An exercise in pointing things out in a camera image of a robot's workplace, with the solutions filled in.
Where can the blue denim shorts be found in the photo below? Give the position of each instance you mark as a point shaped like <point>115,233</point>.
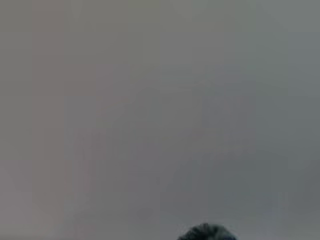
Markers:
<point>207,232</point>

